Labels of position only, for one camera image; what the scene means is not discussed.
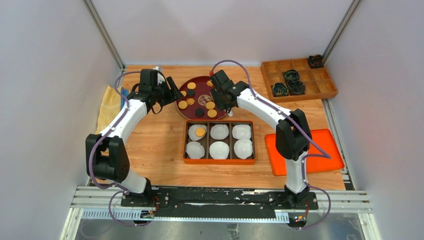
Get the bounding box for yellow cloth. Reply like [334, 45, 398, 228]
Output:
[95, 85, 121, 134]

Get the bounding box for black paper cup corner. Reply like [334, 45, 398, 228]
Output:
[307, 54, 325, 69]

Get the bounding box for black sandwich cookie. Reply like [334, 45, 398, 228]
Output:
[186, 89, 196, 98]
[194, 107, 205, 118]

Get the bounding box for white paper cup bottom middle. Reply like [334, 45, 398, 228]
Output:
[209, 141, 230, 160]

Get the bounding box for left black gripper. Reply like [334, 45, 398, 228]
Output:
[152, 76, 184, 108]

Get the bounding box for white paper cup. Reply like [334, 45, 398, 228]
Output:
[232, 124, 252, 140]
[233, 139, 253, 160]
[209, 141, 230, 160]
[186, 141, 206, 159]
[188, 124, 207, 141]
[210, 124, 229, 140]

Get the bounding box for white paper cup bottom left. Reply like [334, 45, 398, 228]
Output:
[186, 141, 206, 159]

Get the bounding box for dark red round plate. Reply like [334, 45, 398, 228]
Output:
[176, 76, 227, 121]

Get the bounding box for white paper cup bottom right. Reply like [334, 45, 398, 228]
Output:
[233, 139, 253, 160]

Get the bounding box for metal tongs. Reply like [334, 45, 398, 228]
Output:
[226, 107, 234, 117]

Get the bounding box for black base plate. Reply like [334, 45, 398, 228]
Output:
[121, 186, 319, 220]

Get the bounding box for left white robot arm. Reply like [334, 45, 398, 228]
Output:
[85, 66, 183, 207]

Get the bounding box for wooden compartment organizer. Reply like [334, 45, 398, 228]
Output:
[260, 58, 339, 103]

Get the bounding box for white paper cup top middle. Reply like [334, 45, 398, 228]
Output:
[210, 124, 229, 140]

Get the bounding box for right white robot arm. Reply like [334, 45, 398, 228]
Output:
[209, 70, 312, 209]

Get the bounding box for black paper cup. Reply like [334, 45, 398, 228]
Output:
[271, 82, 289, 97]
[282, 69, 300, 83]
[287, 80, 306, 96]

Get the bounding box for blue cloth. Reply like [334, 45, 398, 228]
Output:
[120, 87, 130, 109]

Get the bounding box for white paper cup top right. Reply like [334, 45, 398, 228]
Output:
[232, 124, 252, 140]

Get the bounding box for orange box lid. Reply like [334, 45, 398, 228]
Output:
[264, 128, 345, 177]

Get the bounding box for yellow round cookie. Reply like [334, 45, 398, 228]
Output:
[195, 127, 206, 137]
[207, 109, 218, 119]
[187, 82, 197, 90]
[178, 100, 189, 110]
[205, 101, 216, 110]

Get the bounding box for orange compartment box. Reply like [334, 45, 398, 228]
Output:
[182, 120, 256, 165]

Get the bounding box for white paper cup top left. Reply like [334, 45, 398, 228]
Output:
[188, 124, 207, 141]

